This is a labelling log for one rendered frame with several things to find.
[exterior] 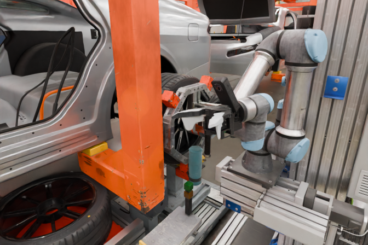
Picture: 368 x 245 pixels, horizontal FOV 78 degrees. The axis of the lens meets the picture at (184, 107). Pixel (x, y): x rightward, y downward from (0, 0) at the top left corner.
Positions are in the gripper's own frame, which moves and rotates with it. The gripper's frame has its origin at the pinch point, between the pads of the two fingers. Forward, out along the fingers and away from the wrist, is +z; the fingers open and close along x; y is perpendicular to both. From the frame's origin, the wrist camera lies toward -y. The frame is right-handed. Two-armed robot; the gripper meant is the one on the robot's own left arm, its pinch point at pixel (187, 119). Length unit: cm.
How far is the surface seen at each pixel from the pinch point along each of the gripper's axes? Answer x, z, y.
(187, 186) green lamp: 47, -32, 53
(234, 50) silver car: 211, -275, -24
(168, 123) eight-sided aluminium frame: 66, -37, 21
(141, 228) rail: 68, -11, 80
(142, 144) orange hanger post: 52, -11, 23
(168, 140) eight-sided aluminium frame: 67, -37, 32
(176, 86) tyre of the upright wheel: 74, -51, 1
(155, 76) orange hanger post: 50, -22, -8
